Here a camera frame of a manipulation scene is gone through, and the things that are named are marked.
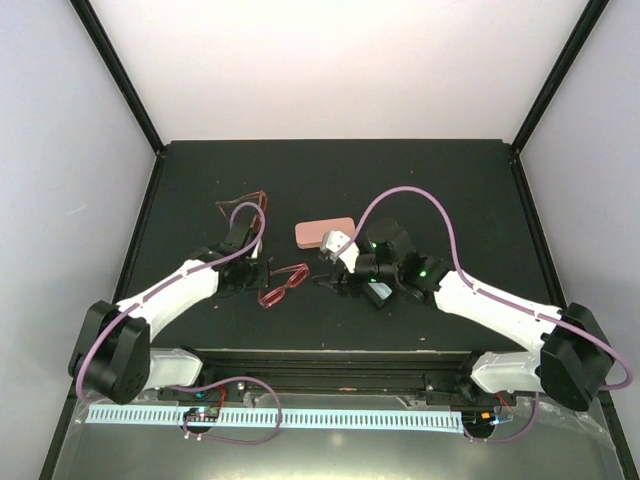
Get brown frame sunglasses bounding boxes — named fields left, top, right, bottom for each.
left=215, top=190, right=268, bottom=220

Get light blue cleaning cloth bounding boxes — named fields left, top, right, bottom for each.
left=369, top=282, right=393, bottom=300

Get black frame post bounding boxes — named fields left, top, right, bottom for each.
left=511, top=0, right=609, bottom=155
left=70, top=0, right=165, bottom=155

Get base circuit board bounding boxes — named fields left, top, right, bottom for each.
left=461, top=410, right=514, bottom=427
left=182, top=407, right=219, bottom=424

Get left black frame post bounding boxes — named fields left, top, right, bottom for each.
left=70, top=0, right=165, bottom=155

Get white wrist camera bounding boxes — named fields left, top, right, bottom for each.
left=250, top=238, right=263, bottom=259
left=320, top=230, right=360, bottom=274

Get right black frame post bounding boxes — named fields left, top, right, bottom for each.
left=511, top=0, right=609, bottom=155

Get right base circuit board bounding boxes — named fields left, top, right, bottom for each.
left=461, top=410, right=514, bottom=427

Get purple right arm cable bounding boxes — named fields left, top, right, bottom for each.
left=339, top=185, right=634, bottom=445

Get black glasses case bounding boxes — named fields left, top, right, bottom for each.
left=362, top=279, right=394, bottom=310

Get pink glasses case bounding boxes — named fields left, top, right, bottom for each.
left=294, top=217, right=356, bottom=250

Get white slotted cable duct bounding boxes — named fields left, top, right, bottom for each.
left=85, top=404, right=464, bottom=434

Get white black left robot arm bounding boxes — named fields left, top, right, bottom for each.
left=68, top=224, right=266, bottom=405

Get left base circuit board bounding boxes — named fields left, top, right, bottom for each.
left=182, top=407, right=219, bottom=424

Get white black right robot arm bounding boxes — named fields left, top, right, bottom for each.
left=314, top=220, right=614, bottom=412

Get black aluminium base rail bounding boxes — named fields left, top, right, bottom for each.
left=157, top=367, right=516, bottom=406

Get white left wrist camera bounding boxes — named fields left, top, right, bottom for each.
left=250, top=238, right=263, bottom=259

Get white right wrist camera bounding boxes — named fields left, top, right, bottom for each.
left=320, top=230, right=360, bottom=274

